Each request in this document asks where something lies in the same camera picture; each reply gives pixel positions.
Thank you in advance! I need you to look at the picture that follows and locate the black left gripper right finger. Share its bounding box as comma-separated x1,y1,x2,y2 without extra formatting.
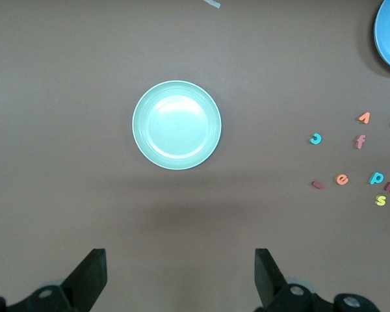
253,248,337,312

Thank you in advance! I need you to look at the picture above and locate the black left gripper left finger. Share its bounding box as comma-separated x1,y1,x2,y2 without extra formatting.
6,248,108,312

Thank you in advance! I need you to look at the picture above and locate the teal foam letter p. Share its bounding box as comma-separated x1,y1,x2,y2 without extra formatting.
368,170,385,186

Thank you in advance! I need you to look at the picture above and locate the green plate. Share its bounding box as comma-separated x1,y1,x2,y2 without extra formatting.
131,80,222,171

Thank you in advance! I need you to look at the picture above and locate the brown table cover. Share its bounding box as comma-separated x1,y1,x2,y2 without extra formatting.
0,0,390,312

